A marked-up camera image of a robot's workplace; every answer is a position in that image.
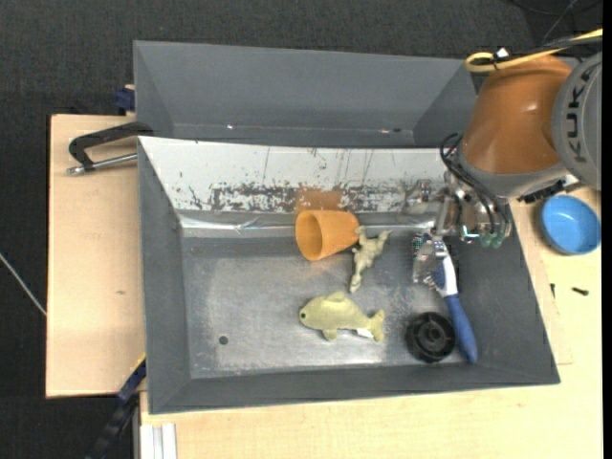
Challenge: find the pale cardboard board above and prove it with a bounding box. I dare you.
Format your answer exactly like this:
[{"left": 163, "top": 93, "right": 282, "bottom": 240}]
[{"left": 45, "top": 113, "right": 147, "bottom": 399}]

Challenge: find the orange plastic cup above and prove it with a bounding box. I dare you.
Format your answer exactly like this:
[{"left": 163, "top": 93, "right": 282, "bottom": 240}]
[{"left": 295, "top": 209, "right": 361, "bottom": 262}]

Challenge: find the blue bowl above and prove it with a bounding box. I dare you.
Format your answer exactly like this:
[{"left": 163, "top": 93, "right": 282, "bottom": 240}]
[{"left": 540, "top": 193, "right": 602, "bottom": 257}]

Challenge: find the blue and white toothbrush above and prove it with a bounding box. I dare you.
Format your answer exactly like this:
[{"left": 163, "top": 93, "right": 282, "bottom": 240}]
[{"left": 423, "top": 244, "right": 479, "bottom": 364}]

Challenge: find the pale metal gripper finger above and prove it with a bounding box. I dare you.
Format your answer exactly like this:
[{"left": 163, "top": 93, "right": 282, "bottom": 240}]
[
  {"left": 411, "top": 232, "right": 435, "bottom": 285},
  {"left": 429, "top": 234, "right": 449, "bottom": 263}
]

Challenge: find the pale green toy animal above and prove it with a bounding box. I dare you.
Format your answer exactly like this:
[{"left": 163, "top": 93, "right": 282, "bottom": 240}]
[{"left": 349, "top": 226, "right": 394, "bottom": 295}]

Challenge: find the yellow-green plush fish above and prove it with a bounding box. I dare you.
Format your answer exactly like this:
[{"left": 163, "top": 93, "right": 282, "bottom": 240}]
[{"left": 298, "top": 290, "right": 386, "bottom": 343}]

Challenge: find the grey metal bin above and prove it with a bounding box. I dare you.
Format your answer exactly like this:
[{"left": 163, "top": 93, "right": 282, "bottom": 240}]
[{"left": 132, "top": 39, "right": 561, "bottom": 415}]

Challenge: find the black round plastic wheel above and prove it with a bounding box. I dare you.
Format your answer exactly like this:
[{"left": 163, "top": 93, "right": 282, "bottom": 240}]
[{"left": 404, "top": 311, "right": 457, "bottom": 364}]

